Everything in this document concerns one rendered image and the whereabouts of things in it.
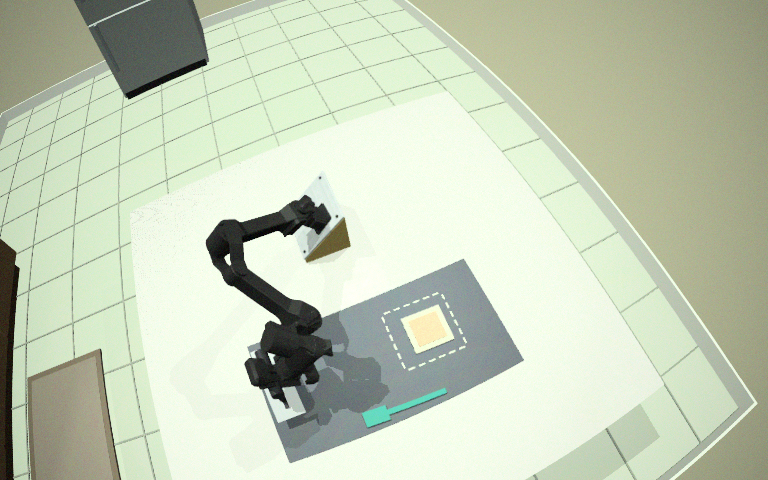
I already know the teal flat trowel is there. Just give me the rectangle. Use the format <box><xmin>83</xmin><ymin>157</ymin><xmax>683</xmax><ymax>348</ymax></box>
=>
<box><xmin>362</xmin><ymin>388</ymin><xmax>447</xmax><ymax>427</ymax></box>

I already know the cream square tile with dark square centre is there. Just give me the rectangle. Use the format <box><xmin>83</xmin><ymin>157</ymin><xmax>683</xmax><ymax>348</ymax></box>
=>
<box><xmin>401</xmin><ymin>305</ymin><xmax>455</xmax><ymax>354</ymax></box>

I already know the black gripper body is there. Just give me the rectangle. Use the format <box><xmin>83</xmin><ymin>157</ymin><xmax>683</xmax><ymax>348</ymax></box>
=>
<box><xmin>244</xmin><ymin>357</ymin><xmax>319</xmax><ymax>387</ymax></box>

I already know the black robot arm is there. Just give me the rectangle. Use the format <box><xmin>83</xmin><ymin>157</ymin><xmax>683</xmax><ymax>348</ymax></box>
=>
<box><xmin>206</xmin><ymin>195</ymin><xmax>333</xmax><ymax>368</ymax></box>

